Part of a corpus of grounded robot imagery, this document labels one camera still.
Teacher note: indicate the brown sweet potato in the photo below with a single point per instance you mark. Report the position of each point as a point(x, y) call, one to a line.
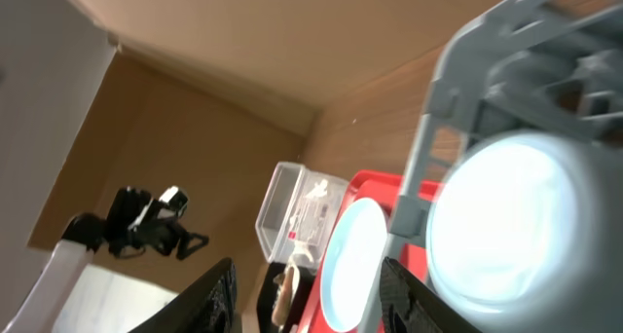
point(286, 287)

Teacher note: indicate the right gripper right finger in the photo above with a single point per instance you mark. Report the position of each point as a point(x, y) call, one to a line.
point(409, 306)

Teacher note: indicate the black plastic tray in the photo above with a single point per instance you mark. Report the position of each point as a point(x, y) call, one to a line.
point(268, 295)

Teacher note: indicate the light blue plate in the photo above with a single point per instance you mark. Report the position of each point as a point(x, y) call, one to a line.
point(351, 262)

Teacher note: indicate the grey dishwasher rack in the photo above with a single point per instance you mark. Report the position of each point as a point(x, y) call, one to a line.
point(523, 65)

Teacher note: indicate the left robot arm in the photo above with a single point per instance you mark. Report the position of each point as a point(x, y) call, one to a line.
point(76, 248)

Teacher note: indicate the clear plastic bin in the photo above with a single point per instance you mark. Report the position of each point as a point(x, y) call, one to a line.
point(285, 210)

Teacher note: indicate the light blue bowl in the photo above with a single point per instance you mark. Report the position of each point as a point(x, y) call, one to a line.
point(526, 236)

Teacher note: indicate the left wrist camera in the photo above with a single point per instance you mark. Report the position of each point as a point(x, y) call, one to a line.
point(174, 201)

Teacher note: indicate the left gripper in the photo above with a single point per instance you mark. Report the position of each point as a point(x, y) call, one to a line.
point(133, 223)

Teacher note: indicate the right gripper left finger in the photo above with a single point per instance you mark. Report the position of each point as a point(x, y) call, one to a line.
point(207, 306)

